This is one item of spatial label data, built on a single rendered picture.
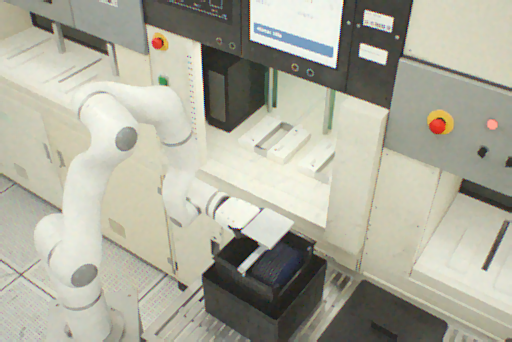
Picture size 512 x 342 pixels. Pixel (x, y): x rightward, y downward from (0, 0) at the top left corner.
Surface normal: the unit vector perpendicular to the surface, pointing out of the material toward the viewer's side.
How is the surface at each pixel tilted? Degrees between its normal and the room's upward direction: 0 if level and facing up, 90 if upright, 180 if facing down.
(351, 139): 90
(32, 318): 0
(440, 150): 90
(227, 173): 0
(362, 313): 0
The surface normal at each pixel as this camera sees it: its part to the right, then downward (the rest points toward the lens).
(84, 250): 0.69, 0.04
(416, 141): -0.56, 0.53
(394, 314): 0.01, -0.76
